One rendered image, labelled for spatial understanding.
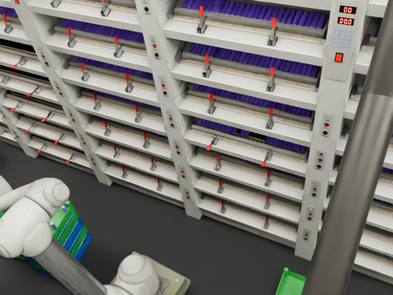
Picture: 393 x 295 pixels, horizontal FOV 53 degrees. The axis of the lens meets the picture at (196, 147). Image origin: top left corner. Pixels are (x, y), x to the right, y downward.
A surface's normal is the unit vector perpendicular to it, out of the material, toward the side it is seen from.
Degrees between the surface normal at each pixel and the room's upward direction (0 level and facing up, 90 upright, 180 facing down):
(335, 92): 90
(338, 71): 90
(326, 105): 90
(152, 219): 0
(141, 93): 15
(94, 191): 0
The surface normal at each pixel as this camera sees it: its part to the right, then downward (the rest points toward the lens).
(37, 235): 0.81, 0.07
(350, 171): -0.70, -0.25
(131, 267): -0.10, -0.76
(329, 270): -0.35, -0.14
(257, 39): -0.22, -0.46
